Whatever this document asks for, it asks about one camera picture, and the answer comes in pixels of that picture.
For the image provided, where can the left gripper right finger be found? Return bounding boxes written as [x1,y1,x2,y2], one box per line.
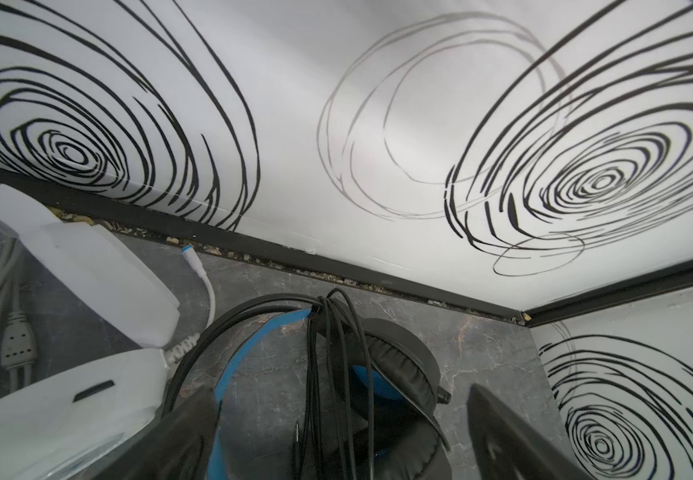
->
[468,384,590,479]

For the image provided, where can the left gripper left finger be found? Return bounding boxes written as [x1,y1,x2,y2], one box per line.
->
[94,388,220,480]

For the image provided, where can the white headphones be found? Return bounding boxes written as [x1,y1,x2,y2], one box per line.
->
[0,179,218,480]

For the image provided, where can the black headphones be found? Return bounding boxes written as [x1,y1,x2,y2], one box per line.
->
[162,288,453,479]

